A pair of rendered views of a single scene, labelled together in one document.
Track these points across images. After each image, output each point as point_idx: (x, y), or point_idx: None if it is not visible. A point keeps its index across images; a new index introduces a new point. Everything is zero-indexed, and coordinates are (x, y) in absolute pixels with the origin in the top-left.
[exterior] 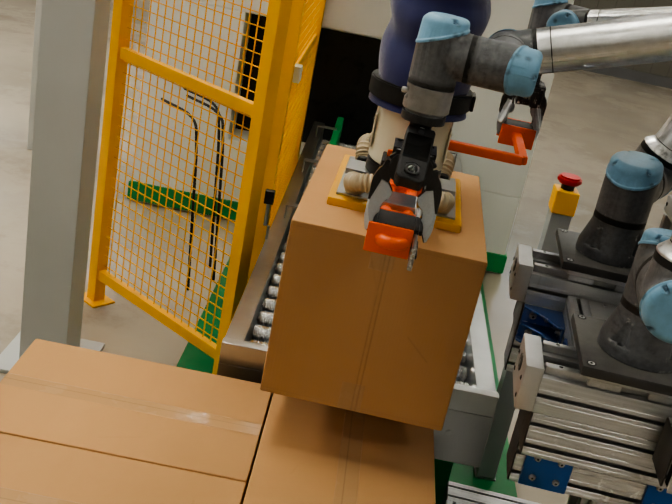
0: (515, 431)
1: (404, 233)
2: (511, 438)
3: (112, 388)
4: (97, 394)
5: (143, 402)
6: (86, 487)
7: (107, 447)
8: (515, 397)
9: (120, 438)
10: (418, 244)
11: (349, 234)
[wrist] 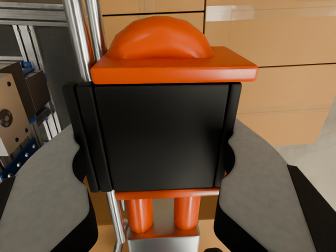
0: (37, 101)
1: (124, 63)
2: (44, 103)
3: (276, 119)
4: (283, 112)
5: (260, 114)
6: (285, 33)
7: (276, 71)
8: (9, 81)
9: (270, 81)
10: None
11: (201, 217)
